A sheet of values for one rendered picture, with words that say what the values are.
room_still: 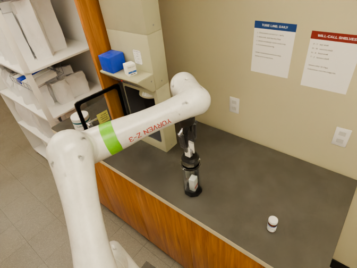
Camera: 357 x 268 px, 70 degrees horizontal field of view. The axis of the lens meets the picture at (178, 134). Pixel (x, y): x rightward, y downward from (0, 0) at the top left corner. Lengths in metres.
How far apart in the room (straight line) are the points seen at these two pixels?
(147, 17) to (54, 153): 0.82
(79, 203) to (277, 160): 1.24
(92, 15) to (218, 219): 1.26
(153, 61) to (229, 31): 0.47
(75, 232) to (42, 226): 2.15
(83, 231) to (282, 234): 0.92
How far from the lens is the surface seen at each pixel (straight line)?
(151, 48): 1.37
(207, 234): 1.48
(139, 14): 1.33
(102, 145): 0.88
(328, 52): 1.41
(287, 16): 1.41
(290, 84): 1.52
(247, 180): 1.54
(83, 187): 0.75
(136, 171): 1.64
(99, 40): 1.62
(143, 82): 1.36
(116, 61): 1.49
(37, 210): 3.09
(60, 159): 0.74
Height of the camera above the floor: 2.09
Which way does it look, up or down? 38 degrees down
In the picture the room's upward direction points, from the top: 7 degrees counter-clockwise
